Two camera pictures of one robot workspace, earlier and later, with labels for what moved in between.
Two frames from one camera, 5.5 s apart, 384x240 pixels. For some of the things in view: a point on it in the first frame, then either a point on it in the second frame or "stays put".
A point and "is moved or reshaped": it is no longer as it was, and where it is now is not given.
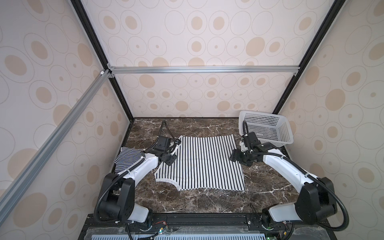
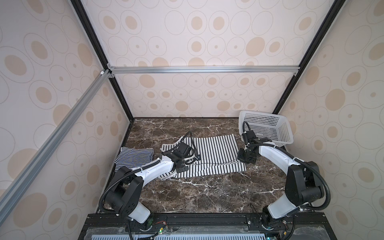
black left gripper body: x=170 y=158 to x=183 y=168
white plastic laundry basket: x=270 y=127 stays put
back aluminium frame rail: x=284 y=70 stays put
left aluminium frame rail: x=23 y=179 stays put
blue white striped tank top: x=126 y=158 stays put
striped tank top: x=203 y=163 is moved or reshaped
